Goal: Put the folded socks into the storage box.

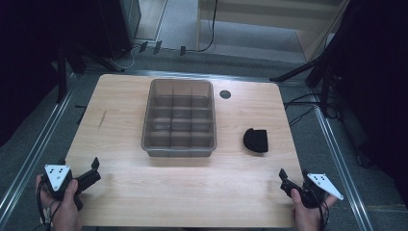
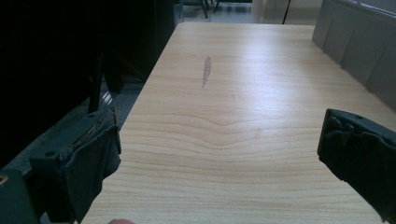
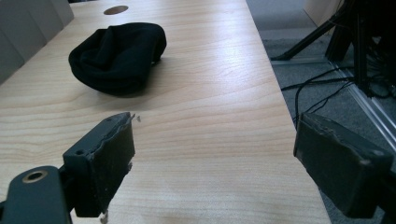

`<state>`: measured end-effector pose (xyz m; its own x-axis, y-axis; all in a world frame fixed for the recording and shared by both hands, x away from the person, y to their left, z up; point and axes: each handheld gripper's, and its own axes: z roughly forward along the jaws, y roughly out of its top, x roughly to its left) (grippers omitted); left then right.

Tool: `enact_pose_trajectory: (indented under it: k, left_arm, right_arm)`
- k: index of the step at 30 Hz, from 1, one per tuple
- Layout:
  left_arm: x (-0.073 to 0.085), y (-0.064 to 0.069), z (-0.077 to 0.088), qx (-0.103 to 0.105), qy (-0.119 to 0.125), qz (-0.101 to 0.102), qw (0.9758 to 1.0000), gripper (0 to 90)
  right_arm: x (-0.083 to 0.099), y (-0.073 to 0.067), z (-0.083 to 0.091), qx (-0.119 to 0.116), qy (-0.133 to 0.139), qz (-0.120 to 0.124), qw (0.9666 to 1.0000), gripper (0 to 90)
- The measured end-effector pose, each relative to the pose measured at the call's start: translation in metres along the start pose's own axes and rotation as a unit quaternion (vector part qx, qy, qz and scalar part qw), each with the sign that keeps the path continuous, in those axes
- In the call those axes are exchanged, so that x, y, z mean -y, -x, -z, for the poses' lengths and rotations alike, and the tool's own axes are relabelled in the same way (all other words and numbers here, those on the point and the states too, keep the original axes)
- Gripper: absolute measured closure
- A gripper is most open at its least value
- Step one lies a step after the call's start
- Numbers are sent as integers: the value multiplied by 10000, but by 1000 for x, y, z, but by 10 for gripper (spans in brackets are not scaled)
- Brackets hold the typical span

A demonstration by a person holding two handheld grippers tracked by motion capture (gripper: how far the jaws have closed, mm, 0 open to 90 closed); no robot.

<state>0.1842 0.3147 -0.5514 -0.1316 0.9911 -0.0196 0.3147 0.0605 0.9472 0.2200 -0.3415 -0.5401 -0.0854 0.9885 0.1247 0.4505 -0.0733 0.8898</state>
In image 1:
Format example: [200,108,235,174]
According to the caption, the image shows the black tripod stand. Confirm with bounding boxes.
[268,54,341,118]

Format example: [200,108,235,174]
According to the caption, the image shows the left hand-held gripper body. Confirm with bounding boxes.
[40,164,102,212]

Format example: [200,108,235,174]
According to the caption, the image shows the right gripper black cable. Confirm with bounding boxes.
[316,192,331,231]

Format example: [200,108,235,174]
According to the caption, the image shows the person's right hand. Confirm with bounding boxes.
[290,188,339,231]

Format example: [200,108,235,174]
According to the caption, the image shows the black metal stand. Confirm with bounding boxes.
[56,41,126,104]

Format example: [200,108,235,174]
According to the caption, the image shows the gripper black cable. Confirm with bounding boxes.
[316,192,331,231]
[36,182,63,231]

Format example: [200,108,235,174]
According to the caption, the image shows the person's left hand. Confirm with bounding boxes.
[35,174,83,231]

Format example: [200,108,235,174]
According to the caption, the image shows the black cloth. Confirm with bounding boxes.
[242,127,269,154]

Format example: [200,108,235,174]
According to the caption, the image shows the white floor cable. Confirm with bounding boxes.
[109,45,142,70]

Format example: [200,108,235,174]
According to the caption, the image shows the black hanging cable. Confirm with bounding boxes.
[187,0,219,54]

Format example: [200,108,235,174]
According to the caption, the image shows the metal floor rail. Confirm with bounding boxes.
[312,105,375,231]
[0,72,81,222]

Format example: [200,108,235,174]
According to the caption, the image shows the dark cabinet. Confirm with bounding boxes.
[97,0,142,59]

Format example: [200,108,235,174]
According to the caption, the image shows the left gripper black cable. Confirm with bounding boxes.
[36,182,63,231]

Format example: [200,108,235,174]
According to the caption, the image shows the light wooden platform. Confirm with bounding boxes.
[195,0,350,64]

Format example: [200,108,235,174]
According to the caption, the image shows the black floor cables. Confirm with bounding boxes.
[283,92,323,127]

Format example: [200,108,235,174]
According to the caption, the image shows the grey divided plastic box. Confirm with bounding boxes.
[140,78,217,158]

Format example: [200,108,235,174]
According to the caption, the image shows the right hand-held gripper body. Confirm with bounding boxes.
[279,172,344,210]

